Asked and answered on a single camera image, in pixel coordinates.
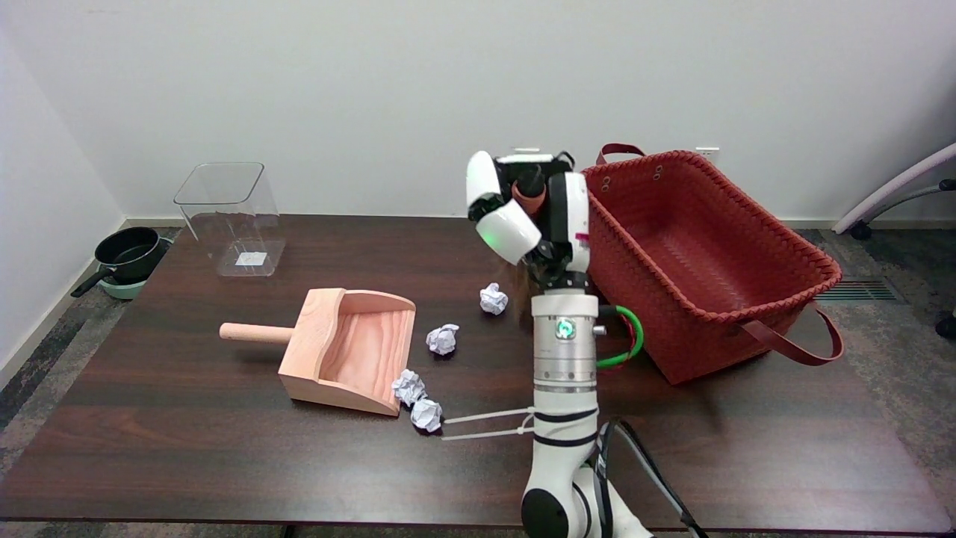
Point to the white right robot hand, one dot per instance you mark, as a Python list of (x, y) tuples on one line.
[(508, 232)]

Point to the brown straw hand broom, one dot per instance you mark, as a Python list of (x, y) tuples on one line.
[(532, 200)]

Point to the white paper ball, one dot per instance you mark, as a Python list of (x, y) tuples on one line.
[(426, 415), (443, 339), (494, 299), (408, 387)]

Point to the wooden dustpan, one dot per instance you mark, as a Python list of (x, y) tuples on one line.
[(358, 351)]

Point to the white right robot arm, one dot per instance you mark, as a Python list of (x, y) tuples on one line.
[(564, 366)]

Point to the red woven basket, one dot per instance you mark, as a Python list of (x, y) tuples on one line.
[(694, 254)]

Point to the white container sticker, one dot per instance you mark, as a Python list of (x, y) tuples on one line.
[(251, 258)]

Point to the clear plastic container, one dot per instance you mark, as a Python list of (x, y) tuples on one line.
[(224, 194)]

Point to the floor vent grille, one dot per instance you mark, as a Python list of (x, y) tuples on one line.
[(855, 290)]

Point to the black frying pan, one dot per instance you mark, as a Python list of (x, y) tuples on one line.
[(131, 250)]

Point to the teal pot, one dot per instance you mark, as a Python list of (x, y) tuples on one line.
[(123, 289)]

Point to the black chair caster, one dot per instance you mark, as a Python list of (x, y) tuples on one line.
[(947, 326)]

